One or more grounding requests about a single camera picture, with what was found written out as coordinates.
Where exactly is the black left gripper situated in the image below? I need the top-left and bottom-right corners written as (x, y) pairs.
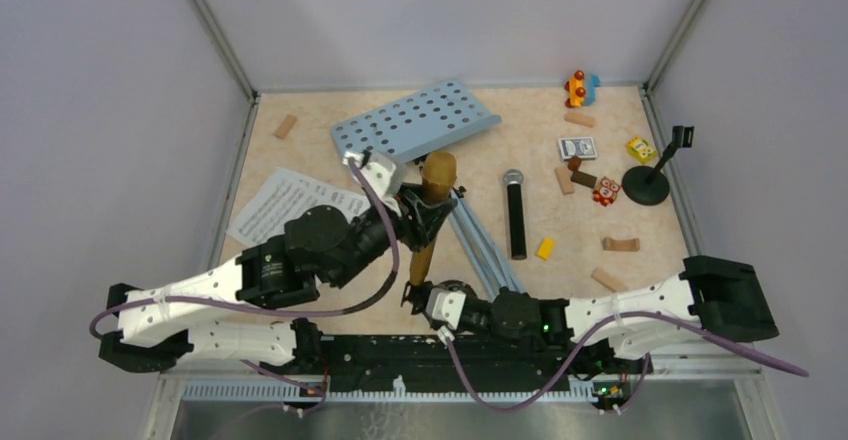
top-left (327, 180), bottom-right (457, 288)

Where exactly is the gold microphone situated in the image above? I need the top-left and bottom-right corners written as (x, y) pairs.
top-left (409, 151), bottom-right (457, 286)

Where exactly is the light blue music stand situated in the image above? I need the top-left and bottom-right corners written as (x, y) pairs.
top-left (329, 79), bottom-right (528, 299)

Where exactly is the silver black microphone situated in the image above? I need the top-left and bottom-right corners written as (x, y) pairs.
top-left (503, 169), bottom-right (527, 260)

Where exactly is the sheet music page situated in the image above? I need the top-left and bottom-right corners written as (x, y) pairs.
top-left (227, 180), bottom-right (310, 247)
top-left (275, 167), bottom-right (370, 220)

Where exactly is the black stand for gold microphone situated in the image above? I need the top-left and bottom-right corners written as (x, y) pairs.
top-left (621, 125), bottom-right (695, 206)

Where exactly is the black stand for silver microphone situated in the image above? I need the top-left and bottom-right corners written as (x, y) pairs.
top-left (431, 280), bottom-right (477, 298)

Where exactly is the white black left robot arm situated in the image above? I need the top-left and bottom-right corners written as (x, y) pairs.
top-left (96, 184), bottom-right (456, 374)

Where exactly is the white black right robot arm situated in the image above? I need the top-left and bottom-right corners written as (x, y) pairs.
top-left (404, 255), bottom-right (779, 372)

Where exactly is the yellow toy brick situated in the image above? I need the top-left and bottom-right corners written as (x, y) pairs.
top-left (536, 237), bottom-right (555, 261)

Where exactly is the wooden block by cards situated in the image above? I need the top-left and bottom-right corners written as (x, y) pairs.
top-left (554, 165), bottom-right (575, 195)

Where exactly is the wooden block back left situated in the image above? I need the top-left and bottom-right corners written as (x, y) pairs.
top-left (273, 115), bottom-right (298, 140)

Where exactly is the dark brown wooden block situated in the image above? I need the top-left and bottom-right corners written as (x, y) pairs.
top-left (566, 156), bottom-right (598, 189)

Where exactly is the blue playing card box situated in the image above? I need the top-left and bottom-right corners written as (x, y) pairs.
top-left (557, 137), bottom-right (598, 162)

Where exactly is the owl figure toy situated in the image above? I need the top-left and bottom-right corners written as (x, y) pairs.
top-left (592, 176), bottom-right (622, 207)

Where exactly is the wooden arch block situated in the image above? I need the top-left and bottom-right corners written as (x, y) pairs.
top-left (602, 236), bottom-right (641, 253)

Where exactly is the wooden block front right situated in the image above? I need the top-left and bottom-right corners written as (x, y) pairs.
top-left (591, 268), bottom-right (629, 292)

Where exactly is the colourful toy block figure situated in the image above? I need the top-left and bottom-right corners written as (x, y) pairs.
top-left (564, 70), bottom-right (600, 108)

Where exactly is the yellow small toy box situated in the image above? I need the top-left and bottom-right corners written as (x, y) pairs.
top-left (626, 137), bottom-right (658, 165)

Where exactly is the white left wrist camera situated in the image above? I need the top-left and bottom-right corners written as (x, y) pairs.
top-left (342, 150), bottom-right (407, 214)

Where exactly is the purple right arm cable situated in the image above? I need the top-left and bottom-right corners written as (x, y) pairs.
top-left (440, 311), bottom-right (811, 415)

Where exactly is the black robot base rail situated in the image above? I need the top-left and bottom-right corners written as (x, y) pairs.
top-left (258, 334), bottom-right (654, 395)

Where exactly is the wooden block near back wall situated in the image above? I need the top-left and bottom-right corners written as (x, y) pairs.
top-left (564, 112), bottom-right (596, 128)

